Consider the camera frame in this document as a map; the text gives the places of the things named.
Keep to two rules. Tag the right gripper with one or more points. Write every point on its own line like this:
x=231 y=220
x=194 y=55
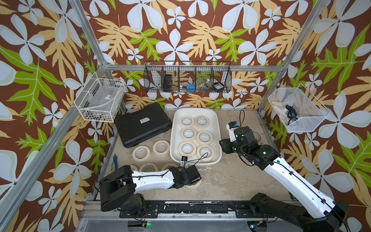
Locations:
x=225 y=145

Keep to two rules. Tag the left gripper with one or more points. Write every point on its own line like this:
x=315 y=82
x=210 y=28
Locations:
x=189 y=183

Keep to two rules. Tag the masking tape roll seven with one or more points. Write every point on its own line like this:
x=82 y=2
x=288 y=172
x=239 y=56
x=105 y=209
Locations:
x=168 y=166

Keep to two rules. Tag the masking tape roll twelve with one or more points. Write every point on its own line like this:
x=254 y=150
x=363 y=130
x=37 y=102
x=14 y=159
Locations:
x=187 y=148

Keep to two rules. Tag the masking tape roll two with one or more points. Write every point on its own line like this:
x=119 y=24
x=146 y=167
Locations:
x=161 y=148

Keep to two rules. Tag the masking tape roll four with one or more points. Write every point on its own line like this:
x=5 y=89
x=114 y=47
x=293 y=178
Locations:
x=148 y=167

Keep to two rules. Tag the masking tape roll eight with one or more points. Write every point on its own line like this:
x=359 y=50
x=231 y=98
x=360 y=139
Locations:
x=188 y=134

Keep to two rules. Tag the masking tape roll one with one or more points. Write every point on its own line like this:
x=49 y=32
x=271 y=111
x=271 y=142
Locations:
x=141 y=154

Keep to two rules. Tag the white plastic storage box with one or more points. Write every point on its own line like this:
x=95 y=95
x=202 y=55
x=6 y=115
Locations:
x=213 y=128

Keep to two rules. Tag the masking tape roll three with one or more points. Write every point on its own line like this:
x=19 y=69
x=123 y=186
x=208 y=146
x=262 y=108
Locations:
x=134 y=168

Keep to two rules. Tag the masking tape roll nine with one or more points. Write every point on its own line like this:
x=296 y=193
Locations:
x=194 y=186

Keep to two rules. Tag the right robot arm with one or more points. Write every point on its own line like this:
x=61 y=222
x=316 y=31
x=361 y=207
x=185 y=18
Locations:
x=317 y=212

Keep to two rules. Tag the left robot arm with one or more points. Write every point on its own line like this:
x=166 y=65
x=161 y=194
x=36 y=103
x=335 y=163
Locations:
x=121 y=189

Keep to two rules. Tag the masking tape roll eleven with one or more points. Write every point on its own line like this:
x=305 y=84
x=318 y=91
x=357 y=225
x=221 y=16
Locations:
x=205 y=153

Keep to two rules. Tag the masking tape roll ten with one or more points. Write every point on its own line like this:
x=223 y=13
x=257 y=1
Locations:
x=204 y=137

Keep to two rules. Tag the masking tape roll six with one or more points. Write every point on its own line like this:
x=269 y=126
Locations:
x=202 y=121

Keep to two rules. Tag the masking tape roll five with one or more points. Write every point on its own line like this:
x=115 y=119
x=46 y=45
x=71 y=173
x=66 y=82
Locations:
x=187 y=121

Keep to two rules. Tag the blue box in basket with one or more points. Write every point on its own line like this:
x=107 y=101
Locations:
x=190 y=88

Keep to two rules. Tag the black box in basket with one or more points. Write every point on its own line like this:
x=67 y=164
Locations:
x=167 y=82

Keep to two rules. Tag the black plastic tool case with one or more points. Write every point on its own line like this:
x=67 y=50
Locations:
x=139 y=126

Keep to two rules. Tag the white mesh basket right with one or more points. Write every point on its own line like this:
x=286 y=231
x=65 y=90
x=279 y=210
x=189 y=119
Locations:
x=298 y=109

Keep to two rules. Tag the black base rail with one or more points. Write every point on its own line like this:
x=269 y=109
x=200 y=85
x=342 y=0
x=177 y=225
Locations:
x=153 y=209

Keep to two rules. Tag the blue cable tie bundle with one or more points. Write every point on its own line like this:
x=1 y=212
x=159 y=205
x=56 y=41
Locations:
x=114 y=165

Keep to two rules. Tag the black wire basket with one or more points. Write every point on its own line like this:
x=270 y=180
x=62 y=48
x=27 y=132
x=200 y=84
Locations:
x=207 y=76

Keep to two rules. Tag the white wire basket left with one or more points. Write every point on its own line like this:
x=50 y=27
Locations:
x=100 y=100

